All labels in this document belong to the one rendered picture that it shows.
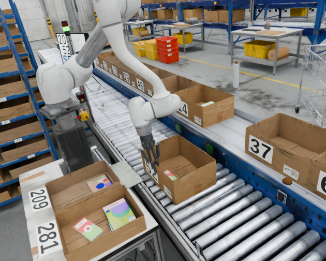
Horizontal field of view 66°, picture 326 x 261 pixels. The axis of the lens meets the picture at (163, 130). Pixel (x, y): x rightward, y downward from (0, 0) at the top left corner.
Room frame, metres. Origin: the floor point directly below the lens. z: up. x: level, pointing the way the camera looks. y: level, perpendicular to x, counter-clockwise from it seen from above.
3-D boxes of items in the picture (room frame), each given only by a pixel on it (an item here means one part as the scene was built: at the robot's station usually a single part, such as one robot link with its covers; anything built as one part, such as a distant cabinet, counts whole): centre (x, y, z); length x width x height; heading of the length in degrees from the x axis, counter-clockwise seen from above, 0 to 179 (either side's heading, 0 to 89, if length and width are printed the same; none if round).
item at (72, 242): (0.92, 0.38, 0.80); 0.38 x 0.28 x 0.10; 116
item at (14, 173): (2.27, 1.42, 0.39); 0.40 x 0.30 x 0.10; 116
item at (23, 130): (2.28, 1.41, 0.79); 0.40 x 0.30 x 0.10; 117
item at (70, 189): (1.19, 0.52, 0.80); 0.38 x 0.28 x 0.10; 118
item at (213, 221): (0.93, -0.27, 0.72); 0.52 x 0.05 x 0.05; 116
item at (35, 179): (1.20, 0.58, 0.74); 1.00 x 0.58 x 0.03; 28
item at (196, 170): (1.25, -0.06, 0.83); 0.39 x 0.29 x 0.17; 27
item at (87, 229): (0.91, 0.45, 0.76); 0.16 x 0.07 x 0.02; 49
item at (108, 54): (3.93, 0.68, 0.96); 0.39 x 0.29 x 0.17; 27
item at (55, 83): (1.52, 0.62, 1.38); 0.18 x 0.16 x 0.22; 152
